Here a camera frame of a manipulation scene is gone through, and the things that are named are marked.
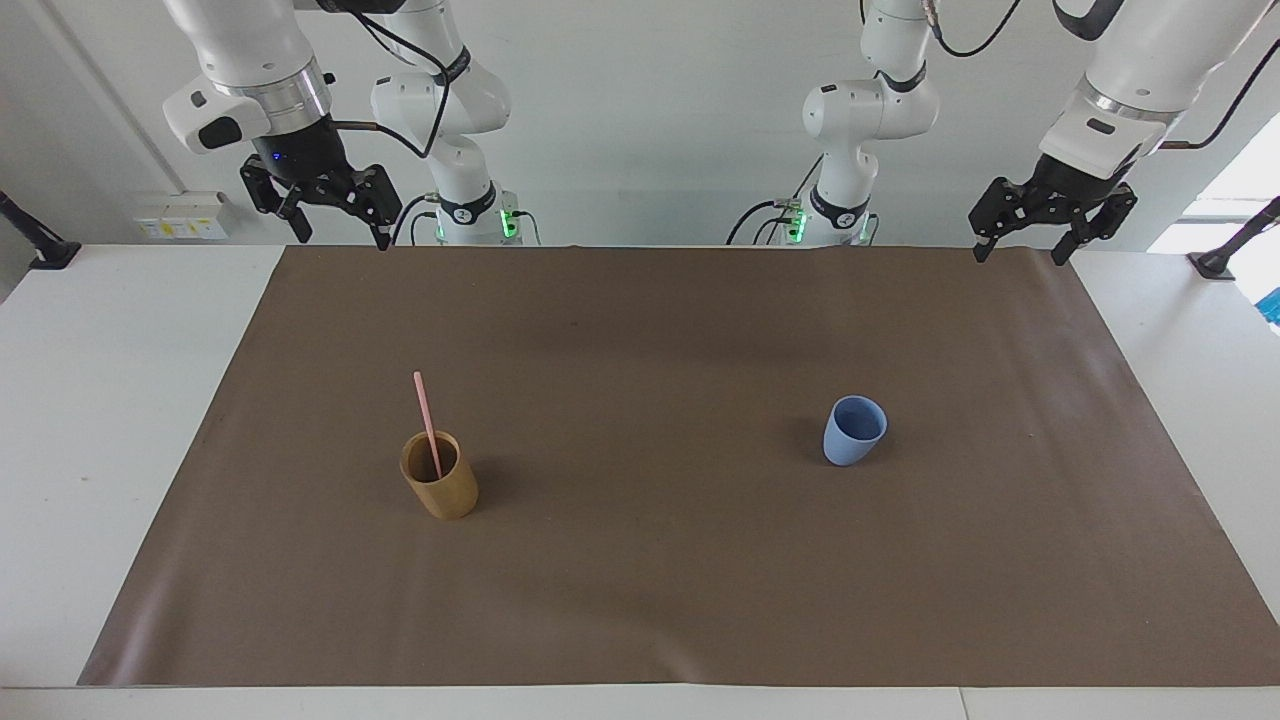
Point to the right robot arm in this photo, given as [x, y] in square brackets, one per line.
[250, 40]

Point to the black stand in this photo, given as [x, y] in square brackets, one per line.
[35, 240]
[1230, 248]

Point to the pink chopstick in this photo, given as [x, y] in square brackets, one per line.
[427, 420]

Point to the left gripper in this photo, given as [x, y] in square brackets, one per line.
[1080, 182]

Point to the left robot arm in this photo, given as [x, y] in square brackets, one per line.
[1160, 60]

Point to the brown wooden cup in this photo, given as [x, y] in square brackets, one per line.
[445, 490]

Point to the blue cup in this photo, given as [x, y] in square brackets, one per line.
[850, 440]

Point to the white wall socket box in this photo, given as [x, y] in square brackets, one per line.
[180, 218]

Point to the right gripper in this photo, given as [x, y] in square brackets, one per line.
[300, 152]

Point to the blue object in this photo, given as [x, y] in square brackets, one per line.
[1272, 306]

